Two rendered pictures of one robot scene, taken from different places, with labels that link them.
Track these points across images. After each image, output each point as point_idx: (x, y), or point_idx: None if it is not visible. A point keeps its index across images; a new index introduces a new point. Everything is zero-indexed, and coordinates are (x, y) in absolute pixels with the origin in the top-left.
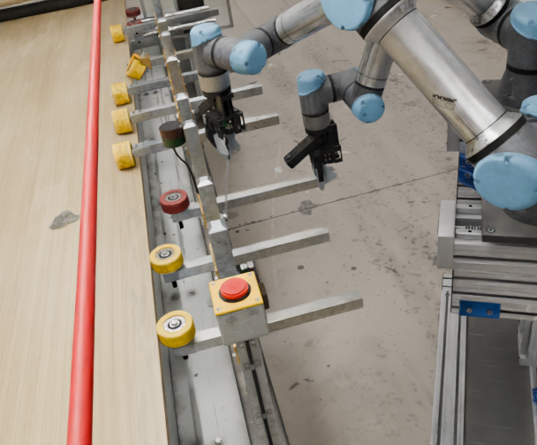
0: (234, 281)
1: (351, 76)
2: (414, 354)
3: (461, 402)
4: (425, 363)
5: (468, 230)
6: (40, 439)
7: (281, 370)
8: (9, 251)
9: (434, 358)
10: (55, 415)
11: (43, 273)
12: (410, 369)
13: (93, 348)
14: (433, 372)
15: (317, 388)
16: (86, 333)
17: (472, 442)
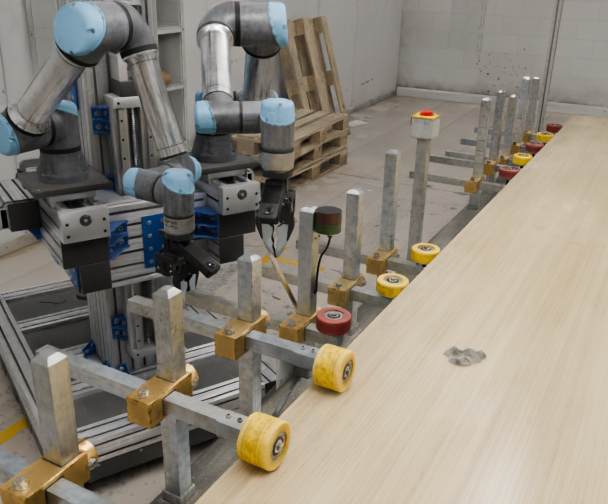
0: (424, 111)
1: (157, 167)
2: (132, 503)
3: (209, 387)
4: (139, 492)
5: (245, 178)
6: (537, 246)
7: None
8: (543, 357)
9: (128, 489)
10: (525, 249)
11: (508, 319)
12: (155, 497)
13: None
14: (146, 482)
15: None
16: None
17: (234, 378)
